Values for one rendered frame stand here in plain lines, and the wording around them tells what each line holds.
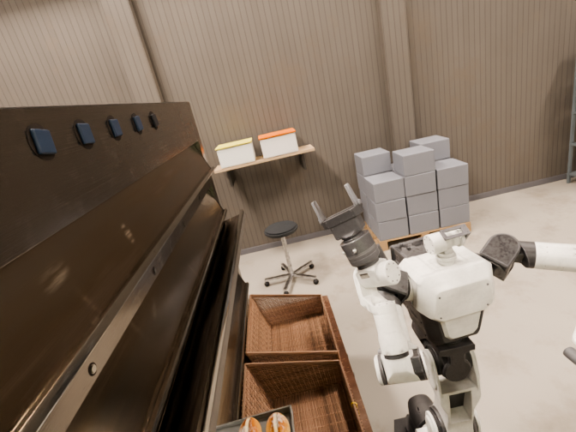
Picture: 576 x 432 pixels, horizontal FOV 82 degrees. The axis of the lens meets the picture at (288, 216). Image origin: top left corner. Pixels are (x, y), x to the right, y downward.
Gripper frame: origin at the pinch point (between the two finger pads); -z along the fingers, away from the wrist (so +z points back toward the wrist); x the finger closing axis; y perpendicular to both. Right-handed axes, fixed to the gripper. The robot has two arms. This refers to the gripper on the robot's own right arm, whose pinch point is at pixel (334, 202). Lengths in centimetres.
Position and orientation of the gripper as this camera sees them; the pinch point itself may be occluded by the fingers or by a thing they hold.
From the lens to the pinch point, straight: 92.1
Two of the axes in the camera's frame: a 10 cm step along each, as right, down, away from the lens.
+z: 5.0, 8.7, 0.5
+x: 7.7, -4.1, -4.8
